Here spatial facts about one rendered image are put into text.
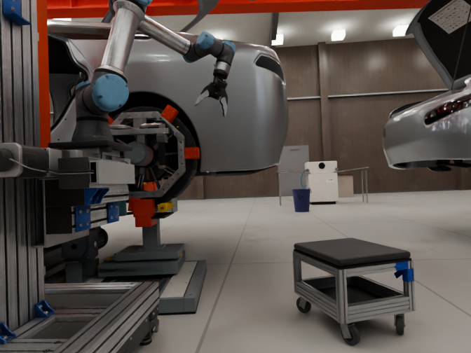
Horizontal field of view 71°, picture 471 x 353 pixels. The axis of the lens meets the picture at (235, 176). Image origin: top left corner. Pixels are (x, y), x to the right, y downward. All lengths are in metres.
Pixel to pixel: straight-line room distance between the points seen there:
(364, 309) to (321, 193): 7.56
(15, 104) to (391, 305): 1.54
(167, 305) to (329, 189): 7.51
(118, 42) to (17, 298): 0.91
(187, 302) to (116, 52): 1.19
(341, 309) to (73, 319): 0.95
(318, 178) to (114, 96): 7.96
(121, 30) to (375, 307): 1.42
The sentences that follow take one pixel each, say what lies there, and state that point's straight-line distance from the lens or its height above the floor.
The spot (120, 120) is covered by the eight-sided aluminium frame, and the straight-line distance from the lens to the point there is 2.22.
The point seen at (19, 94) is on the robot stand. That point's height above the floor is 0.96.
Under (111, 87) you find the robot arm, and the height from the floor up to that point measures 0.99.
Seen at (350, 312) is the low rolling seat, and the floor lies 0.14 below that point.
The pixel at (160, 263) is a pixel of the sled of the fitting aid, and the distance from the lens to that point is 2.20.
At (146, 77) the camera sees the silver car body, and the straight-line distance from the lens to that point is 2.48.
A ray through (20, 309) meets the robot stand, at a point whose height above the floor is 0.28.
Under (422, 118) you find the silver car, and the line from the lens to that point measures 3.40.
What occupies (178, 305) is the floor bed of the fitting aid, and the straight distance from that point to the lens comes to 1.80.
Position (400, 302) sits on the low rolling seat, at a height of 0.14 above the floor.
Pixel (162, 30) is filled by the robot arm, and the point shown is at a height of 1.34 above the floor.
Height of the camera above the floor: 0.65
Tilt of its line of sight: 1 degrees up
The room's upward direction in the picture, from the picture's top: 2 degrees counter-clockwise
